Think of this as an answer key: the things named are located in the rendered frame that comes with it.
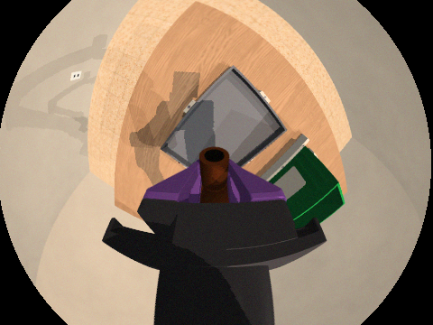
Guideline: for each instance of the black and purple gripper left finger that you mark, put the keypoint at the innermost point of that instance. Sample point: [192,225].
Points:
[184,186]

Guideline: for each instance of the green plastic crate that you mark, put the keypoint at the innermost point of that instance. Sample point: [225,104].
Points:
[310,188]

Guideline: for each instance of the brown bottle with blue label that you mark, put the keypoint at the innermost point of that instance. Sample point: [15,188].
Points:
[214,163]

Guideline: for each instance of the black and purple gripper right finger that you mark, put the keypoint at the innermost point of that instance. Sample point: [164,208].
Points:
[249,186]

